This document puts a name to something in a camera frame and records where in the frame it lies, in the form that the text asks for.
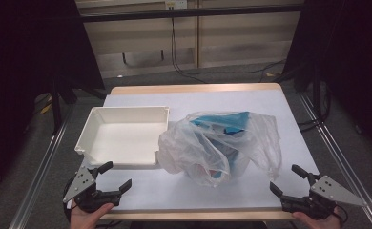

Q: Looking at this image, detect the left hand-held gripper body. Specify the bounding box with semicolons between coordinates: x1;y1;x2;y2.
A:
62;165;122;214

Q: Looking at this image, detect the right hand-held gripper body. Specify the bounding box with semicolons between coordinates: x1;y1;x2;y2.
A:
281;175;368;220

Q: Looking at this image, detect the white plastic tray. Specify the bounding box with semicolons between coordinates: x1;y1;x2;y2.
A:
74;105;170;170

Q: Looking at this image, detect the clear plastic bag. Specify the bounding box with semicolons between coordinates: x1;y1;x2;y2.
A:
157;110;283;188

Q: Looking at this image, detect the blue snack packet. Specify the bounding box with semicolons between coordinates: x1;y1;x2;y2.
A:
190;112;251;135

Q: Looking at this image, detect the person's left hand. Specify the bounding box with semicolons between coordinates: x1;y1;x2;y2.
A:
69;202;115;229

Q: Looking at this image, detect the person's right hand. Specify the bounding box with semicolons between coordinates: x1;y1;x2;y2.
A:
291;208;342;229

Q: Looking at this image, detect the white printed container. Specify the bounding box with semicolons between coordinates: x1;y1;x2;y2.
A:
187;152;251;184

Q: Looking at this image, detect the white table mat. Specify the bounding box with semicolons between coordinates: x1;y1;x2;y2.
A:
80;90;320;212

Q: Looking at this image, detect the black metal stand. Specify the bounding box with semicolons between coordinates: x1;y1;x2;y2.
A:
49;71;65;135

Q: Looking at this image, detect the black curtain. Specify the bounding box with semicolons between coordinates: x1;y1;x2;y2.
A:
282;0;372;161
0;0;106;201

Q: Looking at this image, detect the wooden table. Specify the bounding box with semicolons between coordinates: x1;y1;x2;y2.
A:
99;83;321;221

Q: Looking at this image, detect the black horizontal bar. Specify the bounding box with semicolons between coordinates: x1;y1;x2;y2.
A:
78;4;304;23

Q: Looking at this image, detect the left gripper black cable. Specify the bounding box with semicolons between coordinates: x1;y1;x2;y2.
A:
61;177;77;223

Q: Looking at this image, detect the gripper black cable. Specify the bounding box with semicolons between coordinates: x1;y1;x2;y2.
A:
335;204;349;224
61;177;77;223

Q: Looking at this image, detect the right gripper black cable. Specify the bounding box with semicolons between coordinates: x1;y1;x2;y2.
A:
335;204;349;224

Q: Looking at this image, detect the metal floor rail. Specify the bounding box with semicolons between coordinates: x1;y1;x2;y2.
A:
298;92;372;229
8;104;77;229

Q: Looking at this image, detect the black stand cable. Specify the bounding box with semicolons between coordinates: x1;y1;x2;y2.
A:
297;81;332;134

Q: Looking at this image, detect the thin black cable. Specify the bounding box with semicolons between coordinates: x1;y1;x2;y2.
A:
206;58;287;84

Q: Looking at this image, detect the long black cable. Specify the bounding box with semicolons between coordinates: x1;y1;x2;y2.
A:
170;17;209;85

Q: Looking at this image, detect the white wall socket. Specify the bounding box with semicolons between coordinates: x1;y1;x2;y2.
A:
164;0;188;10

